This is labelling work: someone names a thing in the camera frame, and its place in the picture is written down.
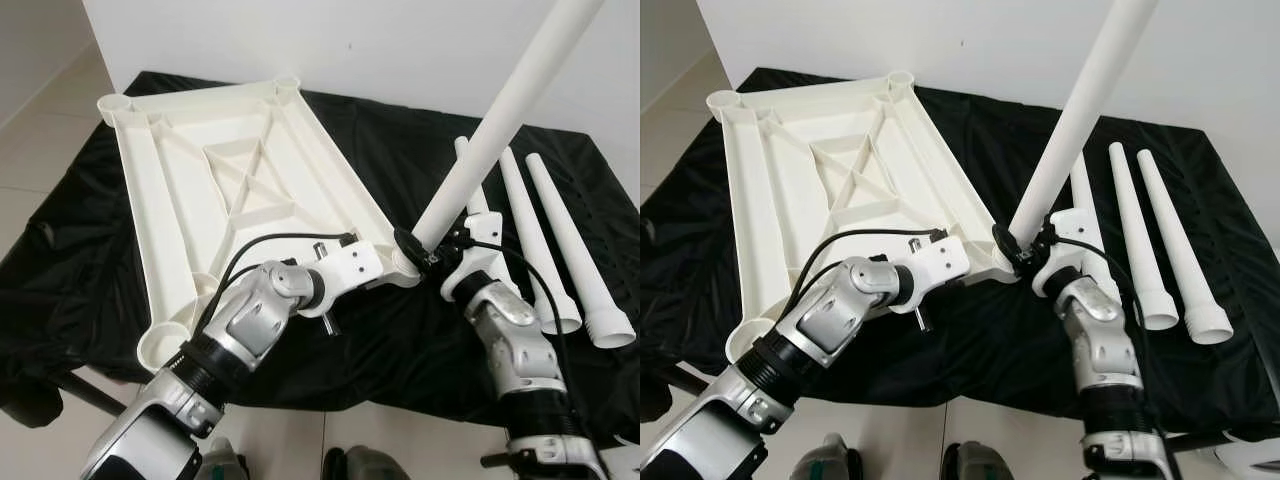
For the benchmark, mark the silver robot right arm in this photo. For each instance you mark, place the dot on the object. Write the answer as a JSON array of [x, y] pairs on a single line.
[[510, 335], [1095, 335]]

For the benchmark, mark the white plastic children table top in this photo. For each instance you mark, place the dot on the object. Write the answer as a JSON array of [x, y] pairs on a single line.
[[170, 220], [775, 220]]

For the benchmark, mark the black table cloth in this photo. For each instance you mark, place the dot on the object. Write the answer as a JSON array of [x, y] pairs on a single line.
[[420, 340], [1000, 340]]

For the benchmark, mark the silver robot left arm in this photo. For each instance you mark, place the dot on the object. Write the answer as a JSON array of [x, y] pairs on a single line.
[[830, 310], [245, 315]]

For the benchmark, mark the grey robot right leg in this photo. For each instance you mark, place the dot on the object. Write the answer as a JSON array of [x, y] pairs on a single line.
[[368, 466], [978, 465]]

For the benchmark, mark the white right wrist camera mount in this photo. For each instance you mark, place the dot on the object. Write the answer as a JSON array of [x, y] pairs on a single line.
[[1075, 222], [480, 270]]

